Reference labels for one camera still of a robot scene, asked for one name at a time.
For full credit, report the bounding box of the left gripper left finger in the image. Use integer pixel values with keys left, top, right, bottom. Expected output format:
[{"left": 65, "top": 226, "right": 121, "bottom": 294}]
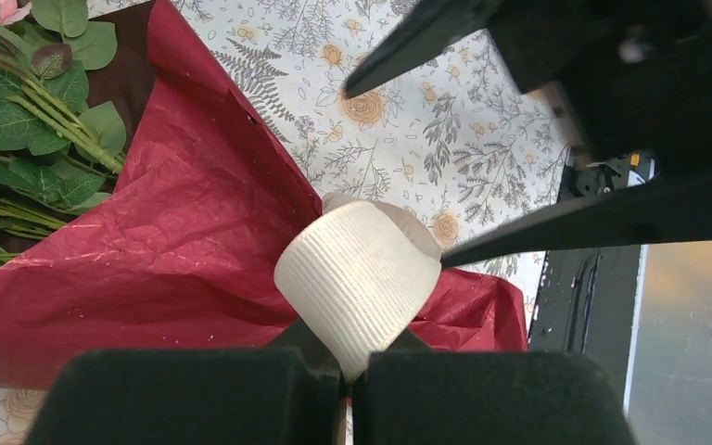
[{"left": 26, "top": 321, "right": 341, "bottom": 444}]

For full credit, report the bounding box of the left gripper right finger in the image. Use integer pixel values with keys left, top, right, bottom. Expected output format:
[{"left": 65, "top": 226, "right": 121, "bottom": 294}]
[{"left": 352, "top": 331, "right": 636, "bottom": 444}]

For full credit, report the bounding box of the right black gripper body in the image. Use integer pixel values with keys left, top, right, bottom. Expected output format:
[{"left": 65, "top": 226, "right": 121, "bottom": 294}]
[{"left": 487, "top": 1, "right": 712, "bottom": 172}]

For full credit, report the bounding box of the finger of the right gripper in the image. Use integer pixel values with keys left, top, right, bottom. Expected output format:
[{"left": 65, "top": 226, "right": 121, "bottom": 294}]
[
  {"left": 441, "top": 171, "right": 712, "bottom": 268},
  {"left": 344, "top": 0, "right": 502, "bottom": 98}
]

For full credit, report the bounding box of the cream ribbon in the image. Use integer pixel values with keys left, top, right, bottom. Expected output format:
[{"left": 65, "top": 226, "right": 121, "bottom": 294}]
[{"left": 273, "top": 193, "right": 442, "bottom": 382}]

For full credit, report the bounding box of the dark red wrapping paper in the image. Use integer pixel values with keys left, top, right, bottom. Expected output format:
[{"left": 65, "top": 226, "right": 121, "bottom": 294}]
[{"left": 0, "top": 1, "right": 528, "bottom": 389}]

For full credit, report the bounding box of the pink fake flower bunch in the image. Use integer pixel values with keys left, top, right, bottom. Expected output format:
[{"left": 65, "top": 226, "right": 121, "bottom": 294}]
[{"left": 0, "top": 1, "right": 127, "bottom": 267}]

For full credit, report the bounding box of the floral patterned tablecloth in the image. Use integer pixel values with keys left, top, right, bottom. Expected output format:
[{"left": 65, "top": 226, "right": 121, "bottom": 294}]
[{"left": 0, "top": 1, "right": 566, "bottom": 444}]

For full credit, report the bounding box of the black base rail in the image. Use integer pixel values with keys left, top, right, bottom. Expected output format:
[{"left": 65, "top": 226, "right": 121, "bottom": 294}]
[{"left": 527, "top": 150, "right": 658, "bottom": 370}]

